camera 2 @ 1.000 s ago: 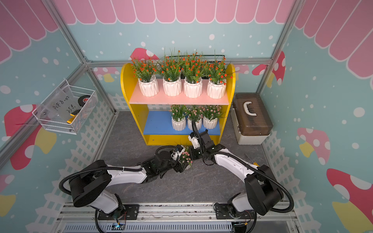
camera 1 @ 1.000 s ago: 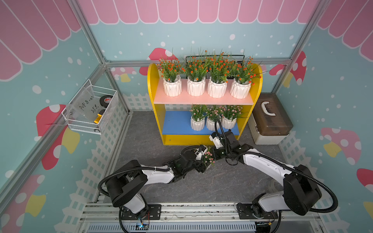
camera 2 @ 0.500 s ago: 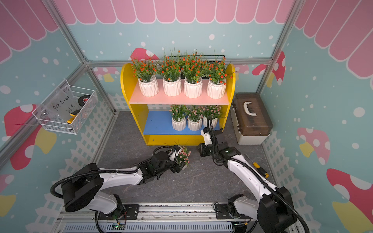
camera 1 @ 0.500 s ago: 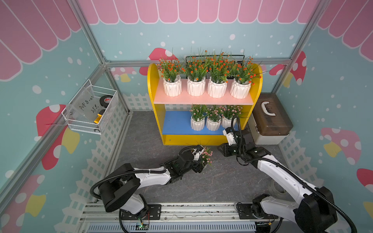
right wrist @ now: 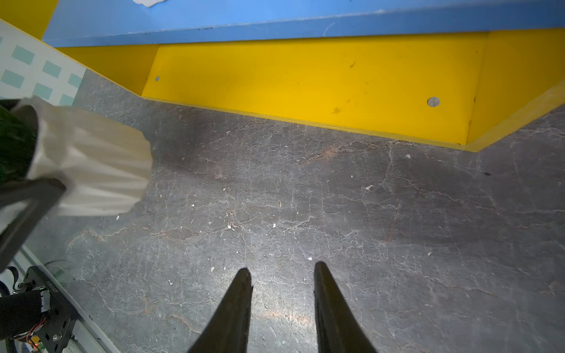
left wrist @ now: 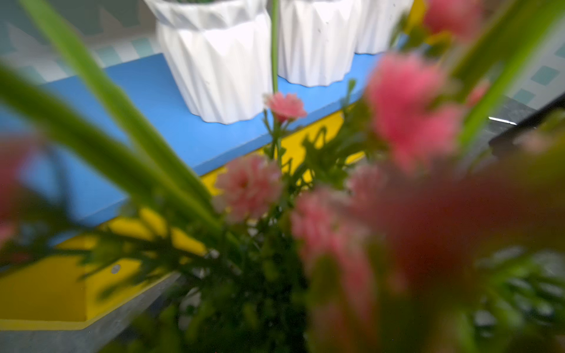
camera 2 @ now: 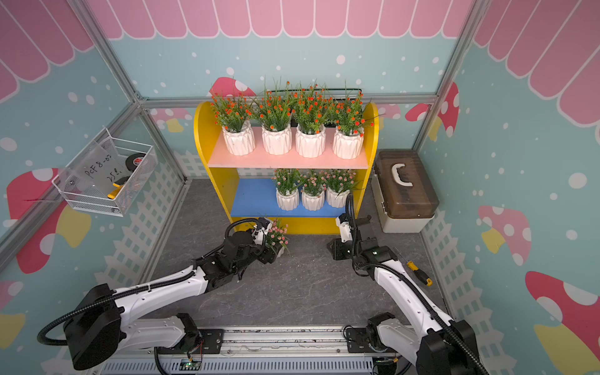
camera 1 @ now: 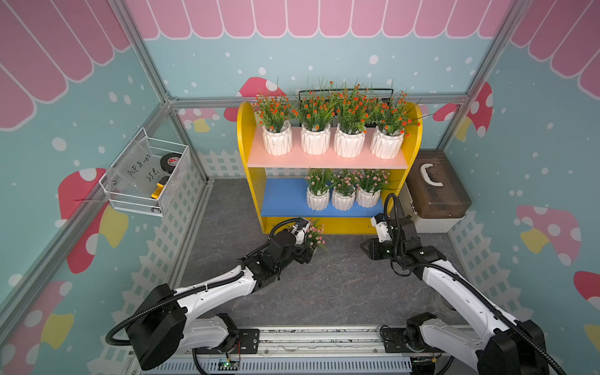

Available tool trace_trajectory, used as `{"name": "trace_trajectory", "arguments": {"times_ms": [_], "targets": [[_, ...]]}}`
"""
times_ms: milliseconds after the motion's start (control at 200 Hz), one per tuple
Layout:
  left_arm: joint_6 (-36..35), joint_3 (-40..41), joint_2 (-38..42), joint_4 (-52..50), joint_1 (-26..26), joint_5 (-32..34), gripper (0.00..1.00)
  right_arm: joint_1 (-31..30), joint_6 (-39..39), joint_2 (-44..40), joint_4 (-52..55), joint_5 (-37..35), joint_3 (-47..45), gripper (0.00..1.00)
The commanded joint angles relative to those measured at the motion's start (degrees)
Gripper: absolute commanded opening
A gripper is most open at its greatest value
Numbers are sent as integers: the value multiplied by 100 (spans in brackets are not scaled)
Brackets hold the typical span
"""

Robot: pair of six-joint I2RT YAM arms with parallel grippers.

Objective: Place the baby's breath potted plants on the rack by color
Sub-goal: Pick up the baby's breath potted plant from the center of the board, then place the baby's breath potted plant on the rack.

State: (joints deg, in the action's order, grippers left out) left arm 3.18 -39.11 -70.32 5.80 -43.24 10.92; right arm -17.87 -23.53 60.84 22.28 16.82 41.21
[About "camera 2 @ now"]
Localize yellow handled screwdriver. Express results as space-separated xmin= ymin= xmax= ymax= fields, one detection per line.
xmin=394 ymin=247 xmax=434 ymax=287

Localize white wire wall basket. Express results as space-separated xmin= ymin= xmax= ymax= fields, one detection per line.
xmin=52 ymin=128 xmax=158 ymax=217

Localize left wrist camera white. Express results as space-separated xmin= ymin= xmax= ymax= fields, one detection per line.
xmin=252 ymin=217 xmax=273 ymax=246

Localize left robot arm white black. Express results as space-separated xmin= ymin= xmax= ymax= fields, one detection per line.
xmin=37 ymin=217 xmax=286 ymax=370

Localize yellow rack pink blue shelves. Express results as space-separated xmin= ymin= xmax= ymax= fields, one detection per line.
xmin=193 ymin=102 xmax=380 ymax=234

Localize yellow handled tool in basket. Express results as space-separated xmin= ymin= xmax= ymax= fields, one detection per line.
xmin=108 ymin=177 xmax=129 ymax=199

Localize black wire mesh basket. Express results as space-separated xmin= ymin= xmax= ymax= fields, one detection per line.
xmin=264 ymin=84 xmax=364 ymax=134

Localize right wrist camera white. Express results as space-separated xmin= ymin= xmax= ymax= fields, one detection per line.
xmin=335 ymin=213 xmax=353 ymax=243

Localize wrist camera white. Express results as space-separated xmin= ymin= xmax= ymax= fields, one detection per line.
xmin=252 ymin=217 xmax=273 ymax=246
xmin=335 ymin=213 xmax=353 ymax=243

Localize brown lid storage box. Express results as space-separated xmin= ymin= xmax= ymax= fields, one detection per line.
xmin=371 ymin=150 xmax=439 ymax=234

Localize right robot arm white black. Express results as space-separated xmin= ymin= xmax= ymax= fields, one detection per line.
xmin=327 ymin=195 xmax=487 ymax=374

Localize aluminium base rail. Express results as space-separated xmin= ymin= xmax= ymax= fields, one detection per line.
xmin=89 ymin=326 xmax=418 ymax=374

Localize small green circuit board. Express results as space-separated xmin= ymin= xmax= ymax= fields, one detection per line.
xmin=179 ymin=359 xmax=203 ymax=372

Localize black tape roll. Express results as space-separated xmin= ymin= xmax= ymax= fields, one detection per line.
xmin=125 ymin=152 xmax=146 ymax=173

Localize orange flower pot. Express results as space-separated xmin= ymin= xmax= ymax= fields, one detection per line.
xmin=212 ymin=95 xmax=256 ymax=156
xmin=328 ymin=90 xmax=375 ymax=160
xmin=252 ymin=81 xmax=293 ymax=156
xmin=292 ymin=84 xmax=329 ymax=159

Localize pink flower pot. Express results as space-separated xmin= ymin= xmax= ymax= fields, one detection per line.
xmin=301 ymin=170 xmax=327 ymax=212
xmin=266 ymin=218 xmax=288 ymax=258
xmin=273 ymin=168 xmax=303 ymax=211
xmin=323 ymin=169 xmax=361 ymax=208

